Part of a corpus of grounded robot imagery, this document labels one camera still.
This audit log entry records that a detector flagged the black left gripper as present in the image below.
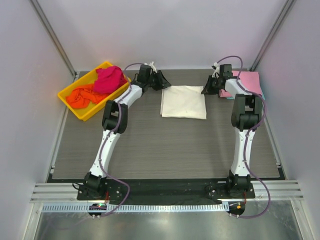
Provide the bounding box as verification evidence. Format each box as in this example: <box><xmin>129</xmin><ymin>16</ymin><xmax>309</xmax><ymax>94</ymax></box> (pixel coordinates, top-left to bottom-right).
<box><xmin>146</xmin><ymin>70</ymin><xmax>171</xmax><ymax>91</ymax></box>

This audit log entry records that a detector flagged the white t shirt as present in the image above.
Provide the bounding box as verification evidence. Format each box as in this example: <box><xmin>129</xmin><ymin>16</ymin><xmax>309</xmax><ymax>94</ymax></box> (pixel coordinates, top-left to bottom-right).
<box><xmin>160</xmin><ymin>85</ymin><xmax>207</xmax><ymax>120</ymax></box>

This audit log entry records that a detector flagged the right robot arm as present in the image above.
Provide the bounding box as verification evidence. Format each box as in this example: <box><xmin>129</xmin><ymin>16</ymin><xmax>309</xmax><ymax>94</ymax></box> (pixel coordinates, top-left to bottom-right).
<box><xmin>201</xmin><ymin>75</ymin><xmax>263</xmax><ymax>198</ymax></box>

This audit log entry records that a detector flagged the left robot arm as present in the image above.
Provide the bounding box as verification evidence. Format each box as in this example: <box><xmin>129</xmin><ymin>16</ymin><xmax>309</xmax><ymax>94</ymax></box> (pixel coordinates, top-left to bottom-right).
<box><xmin>78</xmin><ymin>66</ymin><xmax>171</xmax><ymax>200</ymax></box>

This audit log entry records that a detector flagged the folded pink t shirt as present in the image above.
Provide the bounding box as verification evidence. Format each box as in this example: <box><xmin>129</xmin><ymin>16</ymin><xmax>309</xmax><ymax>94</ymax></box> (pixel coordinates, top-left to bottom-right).
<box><xmin>219</xmin><ymin>71</ymin><xmax>263</xmax><ymax>99</ymax></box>

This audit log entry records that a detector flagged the magenta t shirt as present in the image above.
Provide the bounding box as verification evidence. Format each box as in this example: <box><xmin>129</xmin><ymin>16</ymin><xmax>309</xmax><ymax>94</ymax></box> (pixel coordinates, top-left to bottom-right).
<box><xmin>93</xmin><ymin>66</ymin><xmax>127</xmax><ymax>94</ymax></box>

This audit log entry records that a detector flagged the orange t shirt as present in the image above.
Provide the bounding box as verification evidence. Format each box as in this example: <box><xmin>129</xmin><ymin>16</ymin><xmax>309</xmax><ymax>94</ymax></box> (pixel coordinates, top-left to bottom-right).
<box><xmin>65</xmin><ymin>83</ymin><xmax>109</xmax><ymax>109</ymax></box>

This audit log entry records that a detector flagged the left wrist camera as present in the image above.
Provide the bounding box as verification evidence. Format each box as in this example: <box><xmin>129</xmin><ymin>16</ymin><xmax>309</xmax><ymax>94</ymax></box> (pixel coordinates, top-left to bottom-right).
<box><xmin>137</xmin><ymin>61</ymin><xmax>158</xmax><ymax>82</ymax></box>

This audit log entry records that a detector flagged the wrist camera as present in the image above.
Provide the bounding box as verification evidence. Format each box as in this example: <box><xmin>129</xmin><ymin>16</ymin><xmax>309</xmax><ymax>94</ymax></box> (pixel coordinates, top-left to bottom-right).
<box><xmin>212</xmin><ymin>62</ymin><xmax>234</xmax><ymax>80</ymax></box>
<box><xmin>137</xmin><ymin>61</ymin><xmax>158</xmax><ymax>82</ymax></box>

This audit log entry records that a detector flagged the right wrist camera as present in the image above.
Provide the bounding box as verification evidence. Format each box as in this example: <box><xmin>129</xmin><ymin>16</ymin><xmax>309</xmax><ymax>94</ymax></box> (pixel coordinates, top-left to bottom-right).
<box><xmin>212</xmin><ymin>62</ymin><xmax>234</xmax><ymax>80</ymax></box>

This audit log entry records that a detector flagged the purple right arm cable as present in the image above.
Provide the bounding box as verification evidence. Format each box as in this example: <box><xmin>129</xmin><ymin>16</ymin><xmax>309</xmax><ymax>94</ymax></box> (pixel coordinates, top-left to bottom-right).
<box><xmin>214</xmin><ymin>55</ymin><xmax>272</xmax><ymax>220</ymax></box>

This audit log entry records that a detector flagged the right aluminium frame post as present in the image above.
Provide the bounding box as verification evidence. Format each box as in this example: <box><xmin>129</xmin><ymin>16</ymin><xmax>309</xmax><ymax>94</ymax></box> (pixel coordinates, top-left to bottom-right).
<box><xmin>249</xmin><ymin>0</ymin><xmax>297</xmax><ymax>72</ymax></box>

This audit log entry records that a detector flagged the aluminium frame post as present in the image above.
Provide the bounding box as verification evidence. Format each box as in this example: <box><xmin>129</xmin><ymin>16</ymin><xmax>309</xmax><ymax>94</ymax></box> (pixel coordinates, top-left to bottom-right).
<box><xmin>249</xmin><ymin>0</ymin><xmax>297</xmax><ymax>72</ymax></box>
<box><xmin>29</xmin><ymin>0</ymin><xmax>77</xmax><ymax>79</ymax></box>

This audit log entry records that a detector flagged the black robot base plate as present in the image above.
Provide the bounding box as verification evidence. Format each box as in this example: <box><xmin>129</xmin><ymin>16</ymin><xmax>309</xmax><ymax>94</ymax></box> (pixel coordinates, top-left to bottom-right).
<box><xmin>77</xmin><ymin>178</ymin><xmax>256</xmax><ymax>201</ymax></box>

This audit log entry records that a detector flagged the aluminium rail front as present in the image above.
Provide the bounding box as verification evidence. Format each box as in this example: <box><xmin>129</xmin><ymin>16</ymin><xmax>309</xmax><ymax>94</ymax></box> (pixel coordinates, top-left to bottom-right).
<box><xmin>29</xmin><ymin>180</ymin><xmax>304</xmax><ymax>203</ymax></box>

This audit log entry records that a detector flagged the left aluminium frame post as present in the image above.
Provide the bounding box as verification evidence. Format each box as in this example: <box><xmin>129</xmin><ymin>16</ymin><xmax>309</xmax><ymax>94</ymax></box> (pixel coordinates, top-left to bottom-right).
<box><xmin>29</xmin><ymin>0</ymin><xmax>77</xmax><ymax>79</ymax></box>

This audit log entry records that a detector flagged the slotted white cable duct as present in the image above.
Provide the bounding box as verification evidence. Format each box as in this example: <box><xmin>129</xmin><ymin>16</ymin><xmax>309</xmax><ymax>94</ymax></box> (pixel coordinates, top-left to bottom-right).
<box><xmin>41</xmin><ymin>202</ymin><xmax>229</xmax><ymax>214</ymax></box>

